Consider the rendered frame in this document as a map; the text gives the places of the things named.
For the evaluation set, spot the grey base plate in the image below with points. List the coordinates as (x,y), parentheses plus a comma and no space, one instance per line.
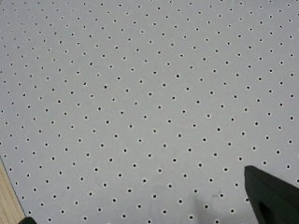
(146,111)

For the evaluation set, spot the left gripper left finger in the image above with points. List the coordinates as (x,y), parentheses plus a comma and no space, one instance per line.
(27,220)

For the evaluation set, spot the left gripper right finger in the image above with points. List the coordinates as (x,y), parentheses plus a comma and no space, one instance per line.
(273,200)

